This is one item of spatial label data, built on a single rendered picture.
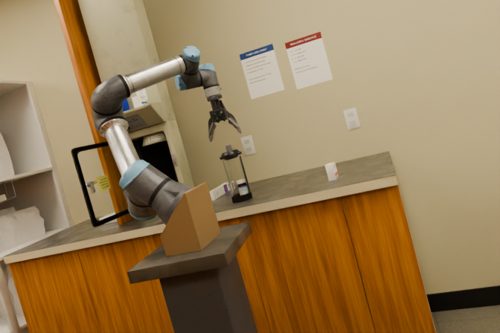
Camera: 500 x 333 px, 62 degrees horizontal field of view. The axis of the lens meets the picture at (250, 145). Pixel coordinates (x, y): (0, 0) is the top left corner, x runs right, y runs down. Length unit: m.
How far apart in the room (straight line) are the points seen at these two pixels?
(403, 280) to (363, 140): 0.87
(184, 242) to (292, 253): 0.65
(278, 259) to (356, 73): 1.12
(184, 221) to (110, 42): 1.34
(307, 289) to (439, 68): 1.32
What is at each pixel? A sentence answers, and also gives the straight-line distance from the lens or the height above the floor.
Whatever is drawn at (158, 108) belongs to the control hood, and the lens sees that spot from 2.17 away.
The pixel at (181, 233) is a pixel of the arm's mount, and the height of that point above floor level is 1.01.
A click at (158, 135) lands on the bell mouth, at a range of 2.29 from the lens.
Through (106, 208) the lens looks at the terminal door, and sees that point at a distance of 2.22.
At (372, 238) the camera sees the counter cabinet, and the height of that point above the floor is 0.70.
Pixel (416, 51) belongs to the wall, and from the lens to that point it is 2.40.
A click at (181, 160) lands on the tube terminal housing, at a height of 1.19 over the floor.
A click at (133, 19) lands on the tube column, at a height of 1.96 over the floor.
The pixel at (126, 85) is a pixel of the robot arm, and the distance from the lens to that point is 1.66.
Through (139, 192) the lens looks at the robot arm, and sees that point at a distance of 1.38.
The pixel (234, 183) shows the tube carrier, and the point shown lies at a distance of 1.92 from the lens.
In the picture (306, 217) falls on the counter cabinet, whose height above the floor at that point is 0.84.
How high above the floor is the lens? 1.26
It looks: 2 degrees down
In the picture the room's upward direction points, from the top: 15 degrees counter-clockwise
